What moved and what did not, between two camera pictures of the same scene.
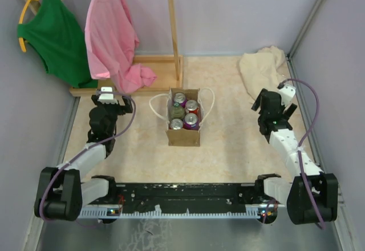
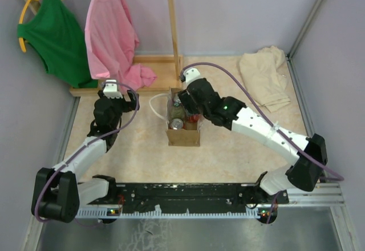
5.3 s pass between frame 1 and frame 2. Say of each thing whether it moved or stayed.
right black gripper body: moved
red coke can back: moved
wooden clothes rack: stayed
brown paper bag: stayed
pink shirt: stayed
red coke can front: stayed
